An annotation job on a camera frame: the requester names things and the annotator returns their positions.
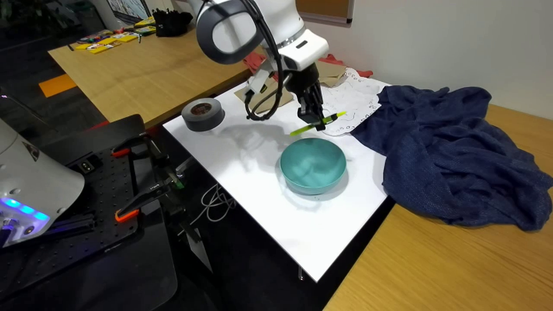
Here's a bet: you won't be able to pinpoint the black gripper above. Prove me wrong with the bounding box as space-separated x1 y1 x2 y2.
286 60 327 131

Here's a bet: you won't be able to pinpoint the yellow pen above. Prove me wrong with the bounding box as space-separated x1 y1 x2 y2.
289 110 348 138

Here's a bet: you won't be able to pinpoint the teal blue bowl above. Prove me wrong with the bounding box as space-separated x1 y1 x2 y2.
279 136 350 197

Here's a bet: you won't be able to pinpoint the white lace doily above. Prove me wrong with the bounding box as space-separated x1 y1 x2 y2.
318 67 394 138

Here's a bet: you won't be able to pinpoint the red cloth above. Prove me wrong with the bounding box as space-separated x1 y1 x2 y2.
241 50 377 79

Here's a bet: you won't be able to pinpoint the white board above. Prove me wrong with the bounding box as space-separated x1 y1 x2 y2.
163 78 398 283

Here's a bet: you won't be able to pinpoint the navy blue cloth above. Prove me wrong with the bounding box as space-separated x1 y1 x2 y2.
351 85 553 233

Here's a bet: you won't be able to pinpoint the long wooden table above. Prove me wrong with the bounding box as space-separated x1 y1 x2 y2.
47 24 256 129

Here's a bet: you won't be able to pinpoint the black basket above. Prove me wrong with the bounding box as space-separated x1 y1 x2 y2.
151 7 196 40

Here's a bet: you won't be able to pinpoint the yellow marker pack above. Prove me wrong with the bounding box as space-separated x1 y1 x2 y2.
71 29 144 57

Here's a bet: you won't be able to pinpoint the light wooden table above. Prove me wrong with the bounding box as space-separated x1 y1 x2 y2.
322 102 553 311

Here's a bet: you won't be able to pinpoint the black mounting table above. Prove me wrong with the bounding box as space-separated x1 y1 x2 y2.
0 112 182 311

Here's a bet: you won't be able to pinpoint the white device with blue lights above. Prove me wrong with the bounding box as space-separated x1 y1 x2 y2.
0 117 87 250

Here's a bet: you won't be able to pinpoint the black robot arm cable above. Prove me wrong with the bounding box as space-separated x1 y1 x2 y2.
244 0 289 123

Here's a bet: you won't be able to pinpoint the grey duct tape roll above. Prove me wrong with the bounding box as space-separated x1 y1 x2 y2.
180 97 227 133

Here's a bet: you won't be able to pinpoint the white loose cables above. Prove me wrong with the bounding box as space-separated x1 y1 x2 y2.
189 181 235 226

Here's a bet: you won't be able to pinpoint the red handled clamp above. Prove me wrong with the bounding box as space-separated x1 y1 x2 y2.
111 135 170 169

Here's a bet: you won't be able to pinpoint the orange handled clamp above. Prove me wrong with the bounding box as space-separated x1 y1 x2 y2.
113 171 196 224

